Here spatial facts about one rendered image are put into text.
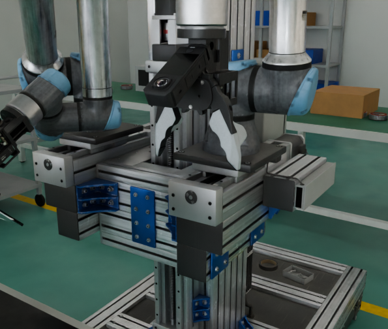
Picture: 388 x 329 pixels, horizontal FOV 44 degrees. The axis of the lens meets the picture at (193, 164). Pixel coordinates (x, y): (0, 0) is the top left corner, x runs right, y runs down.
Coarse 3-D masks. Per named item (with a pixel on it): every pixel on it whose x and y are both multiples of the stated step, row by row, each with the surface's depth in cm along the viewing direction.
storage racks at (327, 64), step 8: (344, 0) 651; (344, 8) 654; (344, 16) 656; (344, 24) 661; (328, 40) 627; (328, 48) 630; (328, 56) 632; (312, 64) 653; (320, 64) 653; (328, 64) 635; (336, 64) 667; (328, 72) 638; (328, 80) 643; (336, 80) 683
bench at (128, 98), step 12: (120, 84) 473; (132, 84) 473; (12, 96) 459; (72, 96) 407; (120, 96) 401; (132, 96) 401; (144, 96) 401; (132, 108) 372; (144, 108) 365; (24, 144) 468; (24, 156) 478
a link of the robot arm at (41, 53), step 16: (32, 0) 116; (48, 0) 118; (32, 16) 120; (48, 16) 122; (32, 32) 124; (48, 32) 126; (32, 48) 129; (48, 48) 130; (32, 64) 134; (48, 64) 135; (64, 64) 141; (32, 80) 138
